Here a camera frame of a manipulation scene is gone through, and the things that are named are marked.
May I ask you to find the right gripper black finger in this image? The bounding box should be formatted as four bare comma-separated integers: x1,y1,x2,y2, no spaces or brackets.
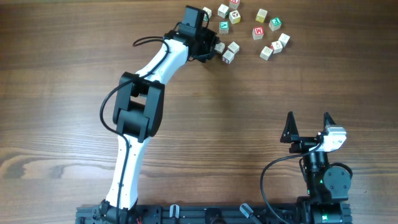
280,111,299,143
323,112,336,128

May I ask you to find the wooden block green letter N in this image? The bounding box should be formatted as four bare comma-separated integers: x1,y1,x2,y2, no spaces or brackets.
215,42,225,54

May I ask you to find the wooden block red letter A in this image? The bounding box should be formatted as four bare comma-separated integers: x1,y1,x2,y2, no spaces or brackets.
271,40,284,54

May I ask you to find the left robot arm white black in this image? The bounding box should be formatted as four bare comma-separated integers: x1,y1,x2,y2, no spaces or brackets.
99,6,220,223

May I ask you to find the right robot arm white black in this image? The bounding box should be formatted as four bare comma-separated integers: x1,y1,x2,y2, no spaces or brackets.
280,111,353,223

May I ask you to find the wooden block green letter Y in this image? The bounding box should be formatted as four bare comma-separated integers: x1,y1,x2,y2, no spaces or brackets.
219,21,229,34

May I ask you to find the wooden block red edge lower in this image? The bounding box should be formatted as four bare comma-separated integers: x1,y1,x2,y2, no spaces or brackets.
222,50,235,64

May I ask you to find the wooden block red edge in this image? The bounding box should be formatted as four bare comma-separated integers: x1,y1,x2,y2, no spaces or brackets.
222,50,235,64
229,0,241,10

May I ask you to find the wooden block green corner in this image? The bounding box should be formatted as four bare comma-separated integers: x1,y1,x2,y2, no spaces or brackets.
203,7,212,21

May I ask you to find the wooden block plain middle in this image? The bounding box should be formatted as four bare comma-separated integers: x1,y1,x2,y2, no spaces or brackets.
228,42,240,54

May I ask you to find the wooden block plain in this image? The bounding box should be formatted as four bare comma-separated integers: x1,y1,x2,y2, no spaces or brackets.
228,42,240,54
217,4,229,19
260,46,274,60

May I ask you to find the wooden block plain top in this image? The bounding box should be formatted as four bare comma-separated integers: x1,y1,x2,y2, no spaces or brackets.
217,4,229,19

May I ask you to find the wooden block yellow side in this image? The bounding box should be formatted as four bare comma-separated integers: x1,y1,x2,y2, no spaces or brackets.
229,10,241,24

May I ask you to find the wooden block red top edge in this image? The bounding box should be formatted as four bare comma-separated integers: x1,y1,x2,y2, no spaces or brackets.
229,0,241,10

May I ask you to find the wooden block red letter M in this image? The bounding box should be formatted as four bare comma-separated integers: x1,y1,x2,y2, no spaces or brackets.
252,27,264,40

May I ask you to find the wooden block plain lower right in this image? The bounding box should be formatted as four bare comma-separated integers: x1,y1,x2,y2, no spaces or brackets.
260,46,274,60

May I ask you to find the wooden block green letter right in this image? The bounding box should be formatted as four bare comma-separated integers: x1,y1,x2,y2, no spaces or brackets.
269,17,282,31

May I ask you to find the wooden block far right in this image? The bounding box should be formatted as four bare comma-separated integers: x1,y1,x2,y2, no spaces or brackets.
279,33,290,47

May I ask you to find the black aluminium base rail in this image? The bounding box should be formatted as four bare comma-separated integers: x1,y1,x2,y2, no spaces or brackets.
75,203,354,224

